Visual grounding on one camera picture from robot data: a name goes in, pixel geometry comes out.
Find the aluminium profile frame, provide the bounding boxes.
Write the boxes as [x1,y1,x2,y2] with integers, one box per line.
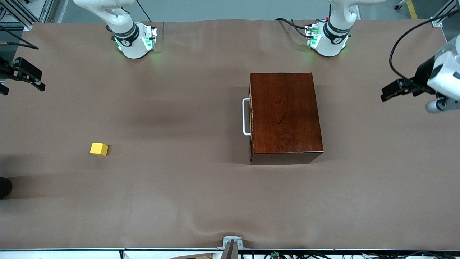
[430,0,460,28]

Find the wooden drawer with white handle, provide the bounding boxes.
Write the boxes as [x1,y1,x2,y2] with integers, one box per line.
[242,86,253,162]

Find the brown table mat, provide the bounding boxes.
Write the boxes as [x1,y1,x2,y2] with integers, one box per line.
[0,19,460,251]

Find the yellow block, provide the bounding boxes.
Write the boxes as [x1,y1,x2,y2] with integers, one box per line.
[90,143,109,156]

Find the light wooden board piece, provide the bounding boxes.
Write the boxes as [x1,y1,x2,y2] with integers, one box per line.
[170,253,216,259]

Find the aluminium frame with diagonal struts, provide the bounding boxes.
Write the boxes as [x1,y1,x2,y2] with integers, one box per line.
[0,0,54,31]

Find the dark brown wooden cabinet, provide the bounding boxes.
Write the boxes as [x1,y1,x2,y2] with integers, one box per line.
[249,72,324,165]

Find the black left arm base cables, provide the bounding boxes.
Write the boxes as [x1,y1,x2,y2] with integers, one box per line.
[275,17,317,39]

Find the black right arm base cable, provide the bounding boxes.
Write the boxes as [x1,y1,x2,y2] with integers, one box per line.
[135,0,151,23]

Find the grey metal clamp bracket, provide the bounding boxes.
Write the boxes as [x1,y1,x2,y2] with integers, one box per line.
[221,236,243,259]

